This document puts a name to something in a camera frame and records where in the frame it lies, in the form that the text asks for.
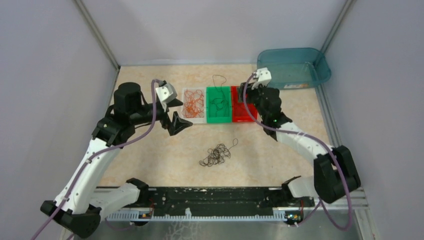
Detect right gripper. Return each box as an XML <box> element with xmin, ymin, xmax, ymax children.
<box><xmin>235</xmin><ymin>81</ymin><xmax>267</xmax><ymax>121</ymax></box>

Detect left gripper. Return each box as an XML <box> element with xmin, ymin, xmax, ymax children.
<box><xmin>130</xmin><ymin>97</ymin><xmax>193</xmax><ymax>135</ymax></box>

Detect orange black cable bundle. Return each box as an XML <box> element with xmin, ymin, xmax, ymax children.
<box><xmin>198</xmin><ymin>138</ymin><xmax>239</xmax><ymax>168</ymax></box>

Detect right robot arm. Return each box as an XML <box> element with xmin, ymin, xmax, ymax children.
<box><xmin>236</xmin><ymin>82</ymin><xmax>361</xmax><ymax>206</ymax></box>

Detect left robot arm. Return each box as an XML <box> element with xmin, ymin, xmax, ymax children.
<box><xmin>40</xmin><ymin>79</ymin><xmax>192</xmax><ymax>239</ymax></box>

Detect white plastic bin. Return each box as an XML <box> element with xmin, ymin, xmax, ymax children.
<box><xmin>181</xmin><ymin>87</ymin><xmax>207</xmax><ymax>124</ymax></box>

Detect red plastic bin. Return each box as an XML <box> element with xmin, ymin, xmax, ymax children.
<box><xmin>230</xmin><ymin>86</ymin><xmax>254</xmax><ymax>123</ymax></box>

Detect green plastic bin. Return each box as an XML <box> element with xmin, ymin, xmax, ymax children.
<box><xmin>206</xmin><ymin>86</ymin><xmax>232</xmax><ymax>124</ymax></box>

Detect teal translucent tub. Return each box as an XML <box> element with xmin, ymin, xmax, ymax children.
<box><xmin>256</xmin><ymin>47</ymin><xmax>332</xmax><ymax>90</ymax></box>

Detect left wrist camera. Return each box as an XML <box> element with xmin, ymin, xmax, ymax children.
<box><xmin>155</xmin><ymin>80</ymin><xmax>178</xmax><ymax>110</ymax></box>

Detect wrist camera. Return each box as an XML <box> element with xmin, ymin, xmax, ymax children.
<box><xmin>155</xmin><ymin>80</ymin><xmax>178</xmax><ymax>110</ymax></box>
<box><xmin>251</xmin><ymin>67</ymin><xmax>272</xmax><ymax>89</ymax></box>

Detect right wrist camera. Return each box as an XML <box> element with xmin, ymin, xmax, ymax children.
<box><xmin>251</xmin><ymin>67</ymin><xmax>272</xmax><ymax>89</ymax></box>

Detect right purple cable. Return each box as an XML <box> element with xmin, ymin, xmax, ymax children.
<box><xmin>242</xmin><ymin>73</ymin><xmax>354</xmax><ymax>232</ymax></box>

